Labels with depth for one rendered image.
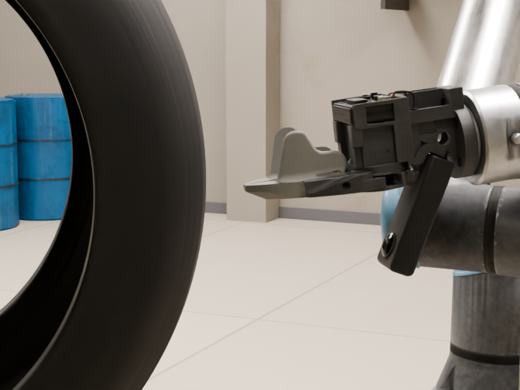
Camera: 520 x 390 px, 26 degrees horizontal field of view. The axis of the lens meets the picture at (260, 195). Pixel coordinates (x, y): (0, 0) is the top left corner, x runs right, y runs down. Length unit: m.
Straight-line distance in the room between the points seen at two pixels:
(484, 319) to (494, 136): 0.80
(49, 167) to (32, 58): 1.28
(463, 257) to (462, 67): 0.26
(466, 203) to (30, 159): 6.94
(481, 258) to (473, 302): 0.67
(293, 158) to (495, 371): 0.90
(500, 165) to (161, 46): 0.36
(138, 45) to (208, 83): 7.35
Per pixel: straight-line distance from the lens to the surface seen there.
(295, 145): 1.00
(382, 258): 1.07
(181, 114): 0.85
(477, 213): 1.14
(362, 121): 1.00
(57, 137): 7.97
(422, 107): 1.06
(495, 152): 1.04
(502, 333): 1.81
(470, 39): 1.34
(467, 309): 1.82
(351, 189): 1.00
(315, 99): 7.84
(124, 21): 0.82
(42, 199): 8.01
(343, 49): 7.75
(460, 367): 1.85
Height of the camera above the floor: 1.30
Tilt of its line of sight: 8 degrees down
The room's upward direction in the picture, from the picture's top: straight up
